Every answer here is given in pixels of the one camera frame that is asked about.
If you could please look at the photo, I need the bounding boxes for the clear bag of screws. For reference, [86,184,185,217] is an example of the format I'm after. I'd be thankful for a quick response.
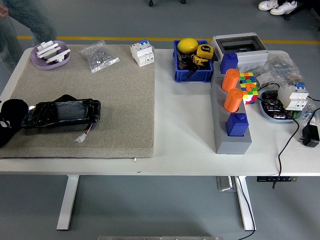
[77,39,120,74]

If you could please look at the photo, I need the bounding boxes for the person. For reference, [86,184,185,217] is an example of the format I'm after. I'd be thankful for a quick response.
[0,0,58,73]

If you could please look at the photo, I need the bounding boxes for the white plastic switch part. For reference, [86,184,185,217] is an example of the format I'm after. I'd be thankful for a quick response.
[36,40,62,58]
[44,48,72,64]

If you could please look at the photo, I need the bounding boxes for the grey electrical enclosure box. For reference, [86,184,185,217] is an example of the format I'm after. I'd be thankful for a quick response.
[212,32,270,72]

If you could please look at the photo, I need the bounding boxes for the grey control box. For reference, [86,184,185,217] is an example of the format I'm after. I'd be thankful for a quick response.
[216,176,237,193]

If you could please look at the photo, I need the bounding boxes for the grey block holder base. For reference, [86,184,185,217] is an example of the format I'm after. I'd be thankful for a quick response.
[209,71,253,155]

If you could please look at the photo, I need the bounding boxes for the black table control panel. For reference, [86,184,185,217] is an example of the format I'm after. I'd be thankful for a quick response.
[256,176,300,183]

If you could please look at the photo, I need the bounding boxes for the black rag with white print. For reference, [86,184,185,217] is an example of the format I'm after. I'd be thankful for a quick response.
[0,99,29,148]

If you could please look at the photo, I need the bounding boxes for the white shoe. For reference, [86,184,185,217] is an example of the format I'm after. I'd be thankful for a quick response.
[269,1,298,16]
[258,0,279,11]

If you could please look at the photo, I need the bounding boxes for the multicolour puzzle cube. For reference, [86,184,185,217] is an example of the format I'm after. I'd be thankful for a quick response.
[239,72,260,105]

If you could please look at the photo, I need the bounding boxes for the white circuit breaker blue switch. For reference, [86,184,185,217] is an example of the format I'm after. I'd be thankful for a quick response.
[277,82,310,111]
[130,38,155,68]

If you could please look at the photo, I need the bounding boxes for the small clear bag white parts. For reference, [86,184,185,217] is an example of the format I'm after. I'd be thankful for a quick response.
[254,72,275,88]

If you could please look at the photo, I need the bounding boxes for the large clear bag of parts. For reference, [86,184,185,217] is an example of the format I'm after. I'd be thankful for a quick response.
[263,53,305,87]

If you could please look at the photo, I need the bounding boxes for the purple plastic tray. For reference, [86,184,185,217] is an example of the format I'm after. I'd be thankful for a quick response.
[30,40,72,70]

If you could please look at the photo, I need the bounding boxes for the white connector with red wires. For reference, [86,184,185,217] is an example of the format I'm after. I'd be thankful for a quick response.
[75,122,96,144]

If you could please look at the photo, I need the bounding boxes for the black adapter cord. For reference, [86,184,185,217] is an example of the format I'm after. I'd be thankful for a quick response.
[306,107,320,127]

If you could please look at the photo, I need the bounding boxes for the crumpled clear plastic bag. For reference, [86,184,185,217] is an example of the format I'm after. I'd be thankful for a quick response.
[296,96,320,125]

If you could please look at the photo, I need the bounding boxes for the blue plastic bin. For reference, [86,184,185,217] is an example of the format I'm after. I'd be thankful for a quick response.
[172,39,215,83]

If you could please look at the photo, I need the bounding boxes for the grey-brown mat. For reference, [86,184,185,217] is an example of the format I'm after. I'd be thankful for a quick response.
[0,44,156,160]

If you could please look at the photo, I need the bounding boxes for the yellow black tape measure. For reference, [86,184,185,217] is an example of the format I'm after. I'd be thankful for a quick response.
[192,44,215,67]

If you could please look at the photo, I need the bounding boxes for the black cable under table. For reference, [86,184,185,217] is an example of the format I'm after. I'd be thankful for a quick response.
[234,176,256,240]

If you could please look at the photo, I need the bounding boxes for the white table leg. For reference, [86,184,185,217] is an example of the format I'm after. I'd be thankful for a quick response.
[56,174,80,231]
[234,175,256,231]

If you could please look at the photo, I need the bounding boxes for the dark brown electronic part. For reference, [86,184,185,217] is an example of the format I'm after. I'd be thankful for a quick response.
[177,52,195,71]

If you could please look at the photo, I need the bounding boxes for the black film-wrapped panel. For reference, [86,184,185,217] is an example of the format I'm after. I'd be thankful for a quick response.
[21,94,102,130]

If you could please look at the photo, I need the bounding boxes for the light blue bowl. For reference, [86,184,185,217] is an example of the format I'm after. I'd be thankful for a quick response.
[258,89,303,124]

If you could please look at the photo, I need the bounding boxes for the dark brown packets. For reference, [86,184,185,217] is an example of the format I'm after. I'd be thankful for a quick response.
[261,91,294,119]

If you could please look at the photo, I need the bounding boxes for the yellow round ball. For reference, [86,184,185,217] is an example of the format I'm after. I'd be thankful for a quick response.
[177,37,200,55]

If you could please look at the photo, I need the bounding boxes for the blue plastic block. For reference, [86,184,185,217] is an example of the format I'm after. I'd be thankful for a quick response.
[219,51,239,75]
[225,112,250,138]

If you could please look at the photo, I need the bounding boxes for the orange plastic cylinder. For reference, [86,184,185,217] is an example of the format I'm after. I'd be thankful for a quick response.
[221,68,241,93]
[223,88,244,113]

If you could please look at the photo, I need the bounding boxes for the black office chair base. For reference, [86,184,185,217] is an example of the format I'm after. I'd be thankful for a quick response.
[283,0,320,21]

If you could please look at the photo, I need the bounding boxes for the black power adapter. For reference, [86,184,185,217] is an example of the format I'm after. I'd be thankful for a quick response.
[299,124,320,148]

